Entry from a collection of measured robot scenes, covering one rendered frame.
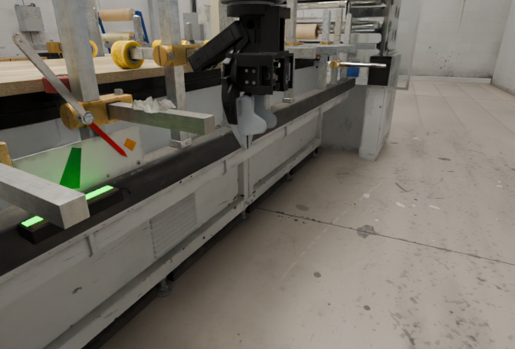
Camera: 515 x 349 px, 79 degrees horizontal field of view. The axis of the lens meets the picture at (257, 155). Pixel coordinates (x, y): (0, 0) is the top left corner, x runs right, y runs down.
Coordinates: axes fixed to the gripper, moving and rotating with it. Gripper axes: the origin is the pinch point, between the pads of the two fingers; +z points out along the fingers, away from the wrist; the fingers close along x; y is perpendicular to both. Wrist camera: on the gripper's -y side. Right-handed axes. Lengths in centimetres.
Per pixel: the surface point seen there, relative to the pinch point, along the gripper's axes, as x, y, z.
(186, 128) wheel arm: -1.6, -10.4, -1.1
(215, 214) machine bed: 65, -58, 65
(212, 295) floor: 36, -39, 83
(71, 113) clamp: -8.5, -32.1, -2.9
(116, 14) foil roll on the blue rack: 452, -601, -67
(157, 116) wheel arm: -1.5, -17.3, -2.5
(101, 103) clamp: -2.7, -31.3, -3.8
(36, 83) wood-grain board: -4, -52, -6
